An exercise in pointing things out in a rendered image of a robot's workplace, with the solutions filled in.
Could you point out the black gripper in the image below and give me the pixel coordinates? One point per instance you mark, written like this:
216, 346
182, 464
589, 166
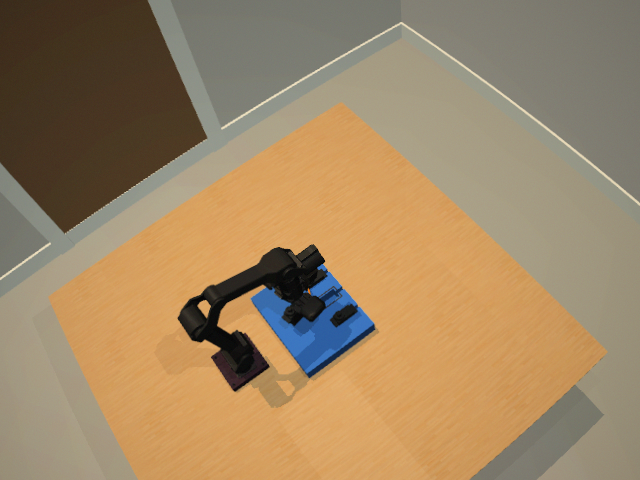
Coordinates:
310, 307

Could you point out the black micro servo with orange cable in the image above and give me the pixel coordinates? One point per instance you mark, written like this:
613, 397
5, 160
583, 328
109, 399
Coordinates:
290, 315

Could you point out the blue flat panel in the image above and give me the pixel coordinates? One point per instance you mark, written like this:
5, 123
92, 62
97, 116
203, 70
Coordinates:
316, 344

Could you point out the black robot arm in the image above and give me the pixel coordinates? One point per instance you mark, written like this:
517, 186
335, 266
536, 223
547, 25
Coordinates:
279, 267

